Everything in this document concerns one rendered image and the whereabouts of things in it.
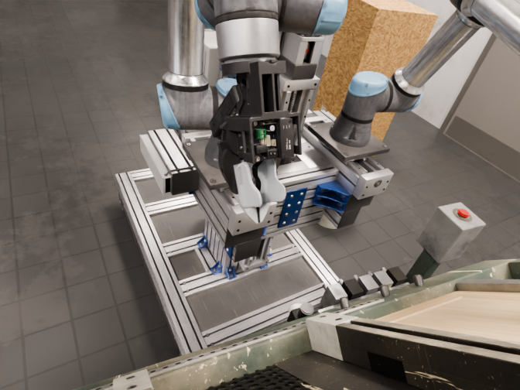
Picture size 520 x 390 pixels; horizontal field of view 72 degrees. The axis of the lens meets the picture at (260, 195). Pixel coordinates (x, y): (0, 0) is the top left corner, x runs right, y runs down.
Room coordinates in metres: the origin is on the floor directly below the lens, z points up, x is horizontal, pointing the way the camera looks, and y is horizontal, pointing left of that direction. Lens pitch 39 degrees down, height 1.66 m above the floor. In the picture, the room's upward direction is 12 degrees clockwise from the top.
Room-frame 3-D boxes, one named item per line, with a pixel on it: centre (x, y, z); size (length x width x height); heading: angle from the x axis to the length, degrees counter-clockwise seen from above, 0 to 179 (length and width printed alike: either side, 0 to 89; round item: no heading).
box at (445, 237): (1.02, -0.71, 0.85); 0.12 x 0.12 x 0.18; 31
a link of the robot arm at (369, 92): (1.21, -0.28, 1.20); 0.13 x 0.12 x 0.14; 117
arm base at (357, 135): (1.21, -0.28, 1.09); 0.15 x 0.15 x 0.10
